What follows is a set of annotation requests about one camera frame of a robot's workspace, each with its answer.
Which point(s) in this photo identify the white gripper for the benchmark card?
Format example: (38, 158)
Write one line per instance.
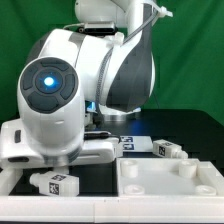
(20, 151)

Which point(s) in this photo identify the white square table top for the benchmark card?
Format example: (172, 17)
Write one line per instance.
(146, 177)

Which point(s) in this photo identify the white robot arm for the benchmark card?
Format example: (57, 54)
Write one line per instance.
(108, 62)

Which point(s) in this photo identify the white left fence bar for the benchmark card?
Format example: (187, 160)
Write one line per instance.
(8, 179)

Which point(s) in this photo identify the white fence bar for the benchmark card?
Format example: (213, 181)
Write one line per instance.
(113, 210)
(8, 179)

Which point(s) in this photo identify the paper sheet with tags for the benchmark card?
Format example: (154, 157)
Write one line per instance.
(136, 144)

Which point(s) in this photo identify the white front fence bar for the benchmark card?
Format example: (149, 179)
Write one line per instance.
(113, 210)

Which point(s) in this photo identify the black camera on stand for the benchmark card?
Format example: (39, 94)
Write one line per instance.
(94, 28)

